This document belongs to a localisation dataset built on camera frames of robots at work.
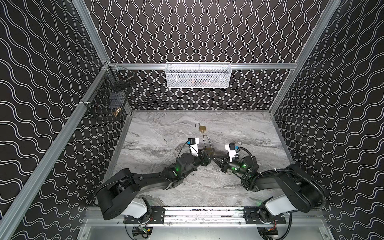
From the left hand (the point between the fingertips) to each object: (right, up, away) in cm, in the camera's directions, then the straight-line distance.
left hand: (216, 151), depth 74 cm
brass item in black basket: (-52, +22, +7) cm, 57 cm away
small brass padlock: (-6, +11, +36) cm, 38 cm away
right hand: (-2, -4, +5) cm, 7 cm away
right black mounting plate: (+17, -32, -1) cm, 36 cm away
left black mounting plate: (-30, -32, -1) cm, 44 cm away
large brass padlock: (-3, 0, +2) cm, 4 cm away
